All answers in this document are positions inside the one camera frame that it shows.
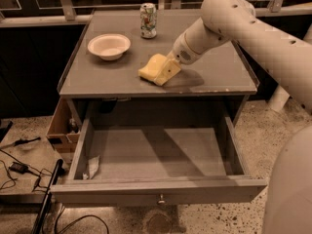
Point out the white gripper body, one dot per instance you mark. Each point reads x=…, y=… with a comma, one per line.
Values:
x=179, y=53

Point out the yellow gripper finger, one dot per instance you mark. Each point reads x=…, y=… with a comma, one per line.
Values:
x=166, y=71

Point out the yellow sponge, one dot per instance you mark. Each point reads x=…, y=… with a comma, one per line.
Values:
x=152, y=68

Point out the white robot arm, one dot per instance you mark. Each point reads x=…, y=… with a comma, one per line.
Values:
x=288, y=60

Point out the grey cabinet with counter top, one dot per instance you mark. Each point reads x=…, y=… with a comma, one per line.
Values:
x=221, y=71

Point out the grey open top drawer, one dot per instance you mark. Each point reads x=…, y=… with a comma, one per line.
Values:
x=190, y=156

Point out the metal drawer knob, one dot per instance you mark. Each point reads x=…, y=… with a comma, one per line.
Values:
x=161, y=201

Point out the printed drink can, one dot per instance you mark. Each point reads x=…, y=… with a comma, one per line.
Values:
x=148, y=20

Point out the white bowl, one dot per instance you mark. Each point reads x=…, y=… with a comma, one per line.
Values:
x=109, y=46

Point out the crumpled white paper scrap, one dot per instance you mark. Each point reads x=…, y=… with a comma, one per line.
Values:
x=92, y=168

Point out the brown cardboard box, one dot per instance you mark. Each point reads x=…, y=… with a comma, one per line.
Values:
x=62, y=139

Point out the black pole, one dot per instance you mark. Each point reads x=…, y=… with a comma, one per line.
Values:
x=46, y=202

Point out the black tool on floor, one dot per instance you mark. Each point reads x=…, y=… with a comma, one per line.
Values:
x=19, y=142

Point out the black power adapter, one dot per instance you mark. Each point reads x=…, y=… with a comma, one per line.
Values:
x=18, y=168

